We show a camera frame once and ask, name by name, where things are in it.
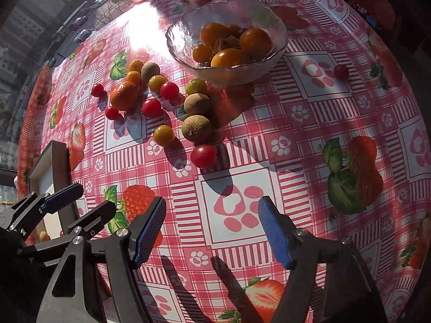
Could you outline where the white tray with dark frame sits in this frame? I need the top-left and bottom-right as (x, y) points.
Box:
(27, 140), (81, 243)

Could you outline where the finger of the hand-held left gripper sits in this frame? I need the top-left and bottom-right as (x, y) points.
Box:
(35, 183), (84, 215)
(67, 200), (117, 238)

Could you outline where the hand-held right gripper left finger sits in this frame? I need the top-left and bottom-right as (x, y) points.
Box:
(35, 197), (167, 323)

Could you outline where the clear glass bowl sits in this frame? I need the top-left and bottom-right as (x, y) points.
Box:
(166, 0), (288, 86)

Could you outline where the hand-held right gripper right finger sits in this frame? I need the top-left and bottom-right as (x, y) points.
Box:
(258, 196), (388, 323)

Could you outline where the small orange fruit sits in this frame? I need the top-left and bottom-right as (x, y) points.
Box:
(239, 27), (272, 58)
(211, 49), (251, 68)
(192, 44), (213, 63)
(200, 23), (231, 48)

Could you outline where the red stool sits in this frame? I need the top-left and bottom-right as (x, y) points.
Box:
(350, 0), (396, 31)

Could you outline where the mandarin orange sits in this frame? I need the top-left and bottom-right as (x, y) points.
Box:
(110, 81), (139, 110)

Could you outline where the yellow-green cherry tomato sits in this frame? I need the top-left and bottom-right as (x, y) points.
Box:
(186, 78), (207, 95)
(148, 75), (168, 94)

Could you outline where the strawberry print plaid tablecloth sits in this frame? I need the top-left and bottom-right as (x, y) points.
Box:
(17, 0), (431, 323)

